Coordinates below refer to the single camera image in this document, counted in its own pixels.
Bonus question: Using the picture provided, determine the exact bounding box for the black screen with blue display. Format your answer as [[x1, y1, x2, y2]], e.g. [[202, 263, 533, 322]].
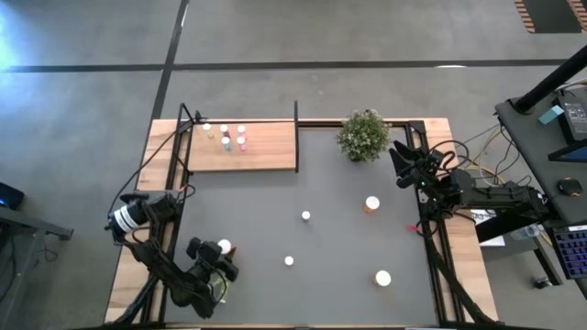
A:
[[548, 142, 587, 164]]

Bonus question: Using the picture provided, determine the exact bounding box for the orange bottle with orange capsules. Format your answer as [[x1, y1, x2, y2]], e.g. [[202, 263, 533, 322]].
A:
[[216, 237, 238, 258]]

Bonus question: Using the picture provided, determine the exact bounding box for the white printed paper sheet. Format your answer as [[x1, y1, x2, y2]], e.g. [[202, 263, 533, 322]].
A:
[[468, 208, 506, 248]]

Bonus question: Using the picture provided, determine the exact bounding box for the green potted artificial plant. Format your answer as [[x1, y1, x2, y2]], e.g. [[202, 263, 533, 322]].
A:
[[335, 108, 393, 163]]

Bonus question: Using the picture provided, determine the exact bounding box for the grey metal stand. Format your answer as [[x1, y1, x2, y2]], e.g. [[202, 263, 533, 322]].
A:
[[0, 205, 74, 330]]

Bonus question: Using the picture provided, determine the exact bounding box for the black labelled power adapter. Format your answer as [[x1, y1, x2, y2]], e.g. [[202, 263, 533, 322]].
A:
[[557, 93, 587, 144]]

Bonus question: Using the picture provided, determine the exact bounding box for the grey side desk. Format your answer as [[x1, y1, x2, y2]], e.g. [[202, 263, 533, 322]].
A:
[[493, 77, 587, 226]]

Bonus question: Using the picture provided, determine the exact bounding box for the orange bottle with yellow pills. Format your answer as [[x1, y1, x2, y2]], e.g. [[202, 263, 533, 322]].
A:
[[362, 195, 382, 215]]

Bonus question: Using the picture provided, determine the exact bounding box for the black computer mouse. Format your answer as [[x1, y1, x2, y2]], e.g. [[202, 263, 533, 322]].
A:
[[558, 177, 583, 197]]

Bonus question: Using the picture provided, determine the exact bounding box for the clear plastic water bottle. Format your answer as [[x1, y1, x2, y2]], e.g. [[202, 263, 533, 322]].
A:
[[509, 223, 542, 242]]

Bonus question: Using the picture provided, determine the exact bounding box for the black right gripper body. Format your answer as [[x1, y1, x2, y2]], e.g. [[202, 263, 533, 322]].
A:
[[409, 152, 449, 194]]

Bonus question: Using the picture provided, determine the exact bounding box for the wooden shelf board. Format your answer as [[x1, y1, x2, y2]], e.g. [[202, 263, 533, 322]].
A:
[[188, 122, 298, 174]]

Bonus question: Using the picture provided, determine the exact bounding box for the black diagonal pole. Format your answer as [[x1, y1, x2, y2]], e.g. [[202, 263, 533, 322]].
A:
[[512, 44, 587, 115]]

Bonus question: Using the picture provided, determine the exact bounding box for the dark device with blue light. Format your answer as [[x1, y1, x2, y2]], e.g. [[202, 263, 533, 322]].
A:
[[0, 181, 26, 212]]

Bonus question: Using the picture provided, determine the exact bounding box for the black desk base frame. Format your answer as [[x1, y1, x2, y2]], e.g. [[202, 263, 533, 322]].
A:
[[474, 213, 565, 288]]

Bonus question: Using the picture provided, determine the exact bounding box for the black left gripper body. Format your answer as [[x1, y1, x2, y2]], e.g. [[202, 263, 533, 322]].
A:
[[184, 236, 241, 283]]

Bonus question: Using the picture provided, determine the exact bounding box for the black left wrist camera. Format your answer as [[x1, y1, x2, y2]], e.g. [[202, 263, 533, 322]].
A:
[[200, 242, 224, 265]]

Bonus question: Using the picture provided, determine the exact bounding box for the black aluminium table frame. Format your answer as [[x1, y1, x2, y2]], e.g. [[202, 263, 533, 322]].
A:
[[103, 101, 499, 327]]

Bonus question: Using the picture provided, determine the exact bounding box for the dark floor mat striped border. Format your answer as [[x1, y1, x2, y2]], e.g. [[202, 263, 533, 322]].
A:
[[513, 0, 587, 34]]

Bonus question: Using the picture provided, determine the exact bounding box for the black shelf end bar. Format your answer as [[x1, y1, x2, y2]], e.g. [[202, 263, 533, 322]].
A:
[[293, 99, 300, 174]]

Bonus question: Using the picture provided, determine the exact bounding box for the backlit black keyboard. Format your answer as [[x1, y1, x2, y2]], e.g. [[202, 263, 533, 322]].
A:
[[552, 224, 587, 281]]

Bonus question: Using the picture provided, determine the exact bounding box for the small teal box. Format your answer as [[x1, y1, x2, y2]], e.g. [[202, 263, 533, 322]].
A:
[[537, 104, 565, 126]]

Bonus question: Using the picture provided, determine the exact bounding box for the grey table mat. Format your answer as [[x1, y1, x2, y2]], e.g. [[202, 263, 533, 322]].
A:
[[164, 127, 439, 325]]

